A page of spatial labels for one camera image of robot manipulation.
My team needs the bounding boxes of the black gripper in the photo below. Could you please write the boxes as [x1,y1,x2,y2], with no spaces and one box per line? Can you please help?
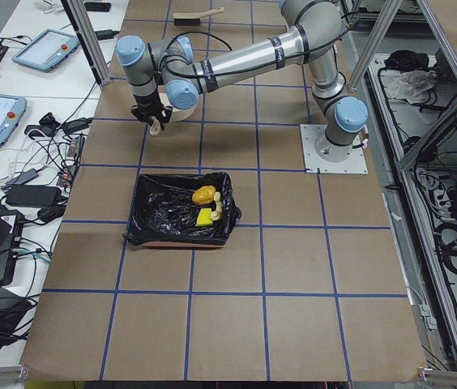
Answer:
[131,95,169,130]

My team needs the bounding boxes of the black power adapter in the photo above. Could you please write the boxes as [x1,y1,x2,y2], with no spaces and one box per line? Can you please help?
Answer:
[6,184,62,207]

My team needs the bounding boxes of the beige hand brush black bristles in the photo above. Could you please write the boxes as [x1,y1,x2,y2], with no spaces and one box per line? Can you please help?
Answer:
[173,7,224,27]

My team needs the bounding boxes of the white crumpled cloth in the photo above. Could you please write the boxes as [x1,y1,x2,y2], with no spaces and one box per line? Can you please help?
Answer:
[386,71,438,105]

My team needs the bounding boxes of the green yellow sponge piece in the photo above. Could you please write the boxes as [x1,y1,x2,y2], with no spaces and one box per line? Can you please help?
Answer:
[195,207,213,227]

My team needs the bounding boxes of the pale curved foam peel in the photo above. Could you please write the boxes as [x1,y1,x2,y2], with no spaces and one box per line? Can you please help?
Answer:
[211,192,223,221]

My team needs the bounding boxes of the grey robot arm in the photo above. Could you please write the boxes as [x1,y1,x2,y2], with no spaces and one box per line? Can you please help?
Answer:
[115,1,369,147]

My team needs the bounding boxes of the black bag lined trash bin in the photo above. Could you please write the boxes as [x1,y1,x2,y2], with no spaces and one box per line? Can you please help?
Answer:
[123,172,241,248]

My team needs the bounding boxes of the aluminium frame post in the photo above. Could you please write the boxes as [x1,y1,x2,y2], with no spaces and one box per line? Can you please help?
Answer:
[61,0,111,88]

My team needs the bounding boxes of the blue teach pendant far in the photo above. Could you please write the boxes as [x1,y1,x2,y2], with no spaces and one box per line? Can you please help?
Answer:
[12,28,79,72]

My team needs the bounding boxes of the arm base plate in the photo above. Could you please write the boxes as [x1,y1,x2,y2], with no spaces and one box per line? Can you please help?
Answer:
[300,124,368,175]

